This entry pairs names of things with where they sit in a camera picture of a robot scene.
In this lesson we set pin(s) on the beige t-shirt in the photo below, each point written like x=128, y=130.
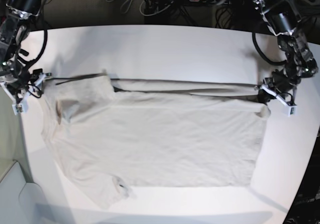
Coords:
x=105, y=142

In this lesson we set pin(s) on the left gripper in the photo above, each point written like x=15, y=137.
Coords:
x=279, y=84

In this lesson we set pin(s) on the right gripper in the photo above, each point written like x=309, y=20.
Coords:
x=24, y=83

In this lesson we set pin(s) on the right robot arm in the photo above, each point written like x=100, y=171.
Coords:
x=15, y=29

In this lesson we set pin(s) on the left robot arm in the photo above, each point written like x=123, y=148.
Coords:
x=283, y=19

